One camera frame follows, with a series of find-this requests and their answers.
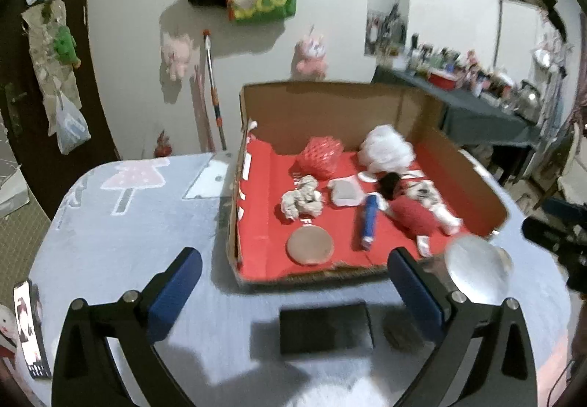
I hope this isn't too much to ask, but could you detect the phone with printed case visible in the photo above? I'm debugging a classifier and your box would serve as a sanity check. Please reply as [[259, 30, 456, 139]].
[[13, 279, 52, 380]]

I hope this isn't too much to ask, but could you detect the green plush toy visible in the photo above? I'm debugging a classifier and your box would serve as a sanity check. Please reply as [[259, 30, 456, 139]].
[[52, 26, 80, 68]]

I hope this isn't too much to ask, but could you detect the dark brown door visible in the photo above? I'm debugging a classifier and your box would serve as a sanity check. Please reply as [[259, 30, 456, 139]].
[[0, 0, 120, 219]]

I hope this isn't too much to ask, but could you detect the pink cloth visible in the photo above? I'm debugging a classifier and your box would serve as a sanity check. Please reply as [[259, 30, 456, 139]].
[[536, 334, 579, 407]]

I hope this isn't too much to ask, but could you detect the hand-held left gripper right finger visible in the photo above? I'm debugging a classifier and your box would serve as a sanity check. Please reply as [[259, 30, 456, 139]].
[[387, 246, 539, 407]]

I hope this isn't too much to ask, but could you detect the red bowl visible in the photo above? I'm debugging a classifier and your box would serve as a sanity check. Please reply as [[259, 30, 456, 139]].
[[429, 71, 459, 90]]

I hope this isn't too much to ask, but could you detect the beige hanging organiser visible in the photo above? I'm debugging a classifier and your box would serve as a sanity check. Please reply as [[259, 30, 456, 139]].
[[21, 0, 83, 137]]

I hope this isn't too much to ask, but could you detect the red plush heart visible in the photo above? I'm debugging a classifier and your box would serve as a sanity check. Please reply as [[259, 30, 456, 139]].
[[390, 196, 441, 257]]

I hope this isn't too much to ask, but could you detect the small red plush toy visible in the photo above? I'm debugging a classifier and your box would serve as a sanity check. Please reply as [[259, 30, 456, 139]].
[[153, 129, 171, 157]]

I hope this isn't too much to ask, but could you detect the steel kettle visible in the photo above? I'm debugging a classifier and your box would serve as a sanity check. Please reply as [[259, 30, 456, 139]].
[[516, 81, 542, 121]]

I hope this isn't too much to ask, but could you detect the white mesh bath pouf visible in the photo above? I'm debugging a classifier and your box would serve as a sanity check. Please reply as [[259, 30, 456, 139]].
[[358, 125, 416, 174]]

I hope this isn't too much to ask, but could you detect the grey and white pad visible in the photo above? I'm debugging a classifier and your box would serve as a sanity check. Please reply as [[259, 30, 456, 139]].
[[328, 175, 363, 208]]

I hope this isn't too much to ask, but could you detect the white plush toy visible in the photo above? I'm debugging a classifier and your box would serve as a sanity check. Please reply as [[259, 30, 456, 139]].
[[0, 304, 17, 359]]

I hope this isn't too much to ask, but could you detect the pink plush pig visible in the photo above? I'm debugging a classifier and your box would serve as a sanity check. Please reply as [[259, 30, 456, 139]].
[[160, 32, 193, 81]]

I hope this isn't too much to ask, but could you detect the white plastic bag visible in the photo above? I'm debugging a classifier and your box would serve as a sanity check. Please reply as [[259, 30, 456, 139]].
[[55, 90, 91, 155]]

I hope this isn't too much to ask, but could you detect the black pompom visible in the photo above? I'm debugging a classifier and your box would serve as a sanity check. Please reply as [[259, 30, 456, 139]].
[[377, 172, 404, 201]]

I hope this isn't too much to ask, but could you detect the pink plush bunny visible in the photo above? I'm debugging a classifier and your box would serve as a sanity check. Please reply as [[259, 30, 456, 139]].
[[295, 26, 328, 77]]

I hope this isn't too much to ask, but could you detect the cluster of small bottles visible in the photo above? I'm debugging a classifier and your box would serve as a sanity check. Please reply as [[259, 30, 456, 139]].
[[380, 33, 519, 105]]

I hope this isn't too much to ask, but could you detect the table with dark cloth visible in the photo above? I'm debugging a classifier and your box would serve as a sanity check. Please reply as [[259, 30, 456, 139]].
[[371, 65, 544, 188]]

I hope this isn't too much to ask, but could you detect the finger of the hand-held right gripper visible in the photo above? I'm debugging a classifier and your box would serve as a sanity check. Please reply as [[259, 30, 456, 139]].
[[543, 198, 587, 225], [521, 217, 582, 255]]

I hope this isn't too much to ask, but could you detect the white paper ball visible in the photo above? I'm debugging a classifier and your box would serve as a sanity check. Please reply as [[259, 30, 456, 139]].
[[281, 174, 324, 221]]

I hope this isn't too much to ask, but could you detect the red mesh bath pouf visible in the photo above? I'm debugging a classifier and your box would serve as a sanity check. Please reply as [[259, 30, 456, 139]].
[[298, 136, 344, 178]]

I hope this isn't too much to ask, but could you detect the blue cloth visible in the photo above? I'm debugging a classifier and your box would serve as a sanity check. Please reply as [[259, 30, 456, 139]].
[[359, 193, 381, 252]]

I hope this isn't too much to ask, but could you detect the cardboard box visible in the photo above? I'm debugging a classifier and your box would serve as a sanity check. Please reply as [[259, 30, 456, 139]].
[[227, 81, 510, 286]]

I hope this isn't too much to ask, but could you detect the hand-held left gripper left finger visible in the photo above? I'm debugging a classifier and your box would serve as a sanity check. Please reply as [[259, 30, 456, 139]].
[[50, 246, 203, 407]]

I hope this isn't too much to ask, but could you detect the mop with metal handle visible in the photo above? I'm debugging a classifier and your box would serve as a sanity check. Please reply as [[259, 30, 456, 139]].
[[203, 30, 229, 151]]

